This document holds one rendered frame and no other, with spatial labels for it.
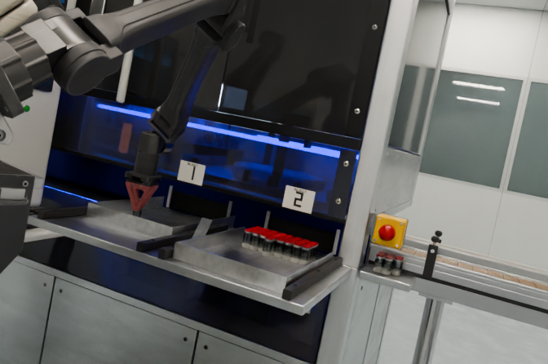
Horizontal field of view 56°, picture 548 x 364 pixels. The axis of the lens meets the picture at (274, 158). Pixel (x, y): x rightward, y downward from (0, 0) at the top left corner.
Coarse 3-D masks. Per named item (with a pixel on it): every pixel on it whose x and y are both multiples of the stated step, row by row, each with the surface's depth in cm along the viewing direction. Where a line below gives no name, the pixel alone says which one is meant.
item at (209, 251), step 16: (192, 240) 115; (208, 240) 122; (224, 240) 130; (240, 240) 138; (176, 256) 109; (192, 256) 107; (208, 256) 106; (224, 256) 118; (240, 256) 121; (256, 256) 124; (272, 256) 127; (224, 272) 104; (240, 272) 103; (256, 272) 102; (272, 272) 101; (288, 272) 116; (304, 272) 110; (272, 288) 100
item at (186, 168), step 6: (180, 162) 152; (186, 162) 151; (192, 162) 150; (180, 168) 152; (186, 168) 151; (192, 168) 150; (198, 168) 150; (204, 168) 149; (180, 174) 152; (186, 174) 151; (198, 174) 149; (186, 180) 151; (192, 180) 150; (198, 180) 149
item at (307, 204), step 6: (288, 186) 139; (288, 192) 139; (294, 192) 138; (300, 192) 138; (306, 192) 137; (312, 192) 137; (288, 198) 139; (306, 198) 137; (312, 198) 137; (282, 204) 140; (288, 204) 139; (300, 204) 138; (306, 204) 137; (312, 204) 137; (300, 210) 138; (306, 210) 137
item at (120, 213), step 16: (96, 208) 131; (112, 208) 140; (128, 208) 147; (144, 208) 154; (160, 208) 159; (128, 224) 127; (144, 224) 125; (160, 224) 124; (176, 224) 141; (192, 224) 131
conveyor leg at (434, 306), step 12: (432, 300) 139; (444, 300) 136; (432, 312) 139; (420, 324) 142; (432, 324) 139; (420, 336) 140; (432, 336) 139; (420, 348) 140; (432, 348) 139; (420, 360) 140
